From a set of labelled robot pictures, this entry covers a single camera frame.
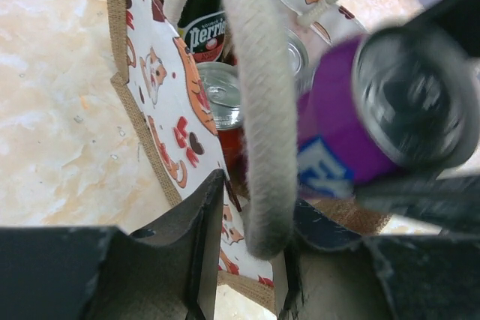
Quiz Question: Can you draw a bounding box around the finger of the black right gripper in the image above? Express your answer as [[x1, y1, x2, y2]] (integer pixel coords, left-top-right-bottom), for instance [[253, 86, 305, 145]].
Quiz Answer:
[[370, 0, 479, 61], [354, 174, 479, 234]]

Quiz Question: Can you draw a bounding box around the purple Fanta can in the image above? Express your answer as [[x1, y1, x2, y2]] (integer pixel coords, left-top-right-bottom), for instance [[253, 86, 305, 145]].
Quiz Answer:
[[297, 26, 479, 199]]

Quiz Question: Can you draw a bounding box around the red cola can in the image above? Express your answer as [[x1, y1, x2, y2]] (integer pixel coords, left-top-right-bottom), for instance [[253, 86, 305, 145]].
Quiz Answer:
[[195, 61, 248, 186], [286, 28, 311, 96]]

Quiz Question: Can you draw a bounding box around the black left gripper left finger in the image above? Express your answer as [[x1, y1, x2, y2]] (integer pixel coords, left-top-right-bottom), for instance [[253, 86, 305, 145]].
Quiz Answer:
[[85, 169, 224, 319]]

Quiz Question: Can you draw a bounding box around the green Perrier glass bottle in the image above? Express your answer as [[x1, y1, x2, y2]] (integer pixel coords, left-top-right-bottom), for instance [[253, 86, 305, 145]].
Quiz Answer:
[[178, 0, 227, 63]]

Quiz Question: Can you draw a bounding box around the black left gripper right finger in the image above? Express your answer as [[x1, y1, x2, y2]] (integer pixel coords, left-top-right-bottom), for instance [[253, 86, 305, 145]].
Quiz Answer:
[[280, 199, 393, 319]]

